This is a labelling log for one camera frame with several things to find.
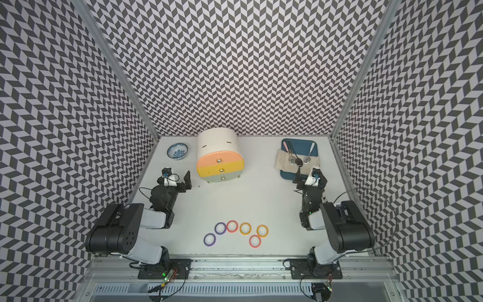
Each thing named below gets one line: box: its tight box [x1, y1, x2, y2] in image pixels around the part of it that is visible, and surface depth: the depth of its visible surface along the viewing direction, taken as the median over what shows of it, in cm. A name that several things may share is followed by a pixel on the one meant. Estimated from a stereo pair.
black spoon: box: [288, 140, 304, 167], surface depth 109 cm
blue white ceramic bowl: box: [166, 142, 189, 161], surface depth 110 cm
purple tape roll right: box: [213, 222, 228, 235], surface depth 84 cm
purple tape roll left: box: [203, 232, 217, 248], surface depth 82 cm
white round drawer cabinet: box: [196, 127, 245, 184], surface depth 88 cm
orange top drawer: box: [196, 151, 245, 168], surface depth 84 cm
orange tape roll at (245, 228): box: [239, 222, 252, 236], surface depth 85 cm
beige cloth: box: [274, 148, 320, 176], surface depth 107 cm
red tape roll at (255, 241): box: [249, 234, 262, 249], surface depth 82 cm
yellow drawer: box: [196, 159, 245, 178], surface depth 88 cm
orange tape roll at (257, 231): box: [255, 224, 270, 238], surface depth 84 cm
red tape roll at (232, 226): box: [226, 219, 239, 234], surface depth 86 cm
